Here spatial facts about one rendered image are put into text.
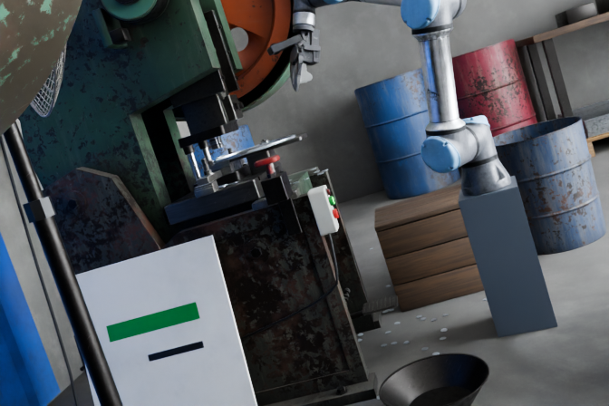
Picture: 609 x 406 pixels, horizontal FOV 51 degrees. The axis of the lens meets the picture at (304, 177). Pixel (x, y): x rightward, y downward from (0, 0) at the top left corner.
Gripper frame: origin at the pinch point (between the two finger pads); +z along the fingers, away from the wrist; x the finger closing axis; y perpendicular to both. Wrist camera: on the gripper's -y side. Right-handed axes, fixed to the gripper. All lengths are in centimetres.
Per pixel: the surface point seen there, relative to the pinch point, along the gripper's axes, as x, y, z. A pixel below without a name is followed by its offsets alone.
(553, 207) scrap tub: 5, 112, 35
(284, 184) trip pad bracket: -30.0, -11.9, 32.6
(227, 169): 4.8, -19.7, 28.0
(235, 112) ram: 3.6, -18.6, 9.7
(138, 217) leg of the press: 1, -48, 44
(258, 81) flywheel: 34.7, -2.5, -7.1
